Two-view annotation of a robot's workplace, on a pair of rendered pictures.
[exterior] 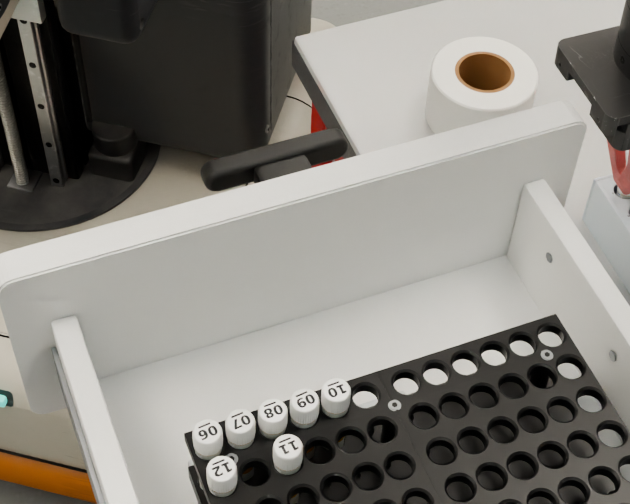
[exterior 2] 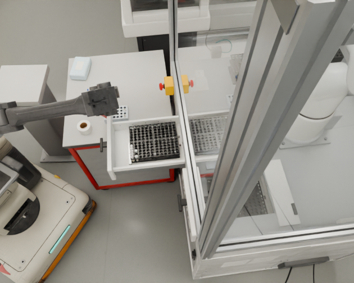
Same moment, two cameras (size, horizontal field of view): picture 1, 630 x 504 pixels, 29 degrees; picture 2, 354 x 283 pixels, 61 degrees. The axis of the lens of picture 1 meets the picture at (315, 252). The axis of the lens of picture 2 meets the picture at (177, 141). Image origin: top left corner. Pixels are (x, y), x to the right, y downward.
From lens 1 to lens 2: 0.94 m
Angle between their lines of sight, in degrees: 39
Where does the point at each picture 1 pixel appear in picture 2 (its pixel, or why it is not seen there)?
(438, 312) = (118, 138)
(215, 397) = (121, 161)
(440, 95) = (84, 131)
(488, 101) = (88, 126)
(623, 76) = not seen: hidden behind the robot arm
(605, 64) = not seen: hidden behind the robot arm
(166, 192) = (39, 192)
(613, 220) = not seen: hidden behind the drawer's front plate
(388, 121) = (82, 139)
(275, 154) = (101, 144)
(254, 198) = (109, 146)
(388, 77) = (75, 137)
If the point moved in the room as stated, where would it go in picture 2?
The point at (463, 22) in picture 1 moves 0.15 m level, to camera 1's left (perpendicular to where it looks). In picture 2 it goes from (69, 126) to (55, 150)
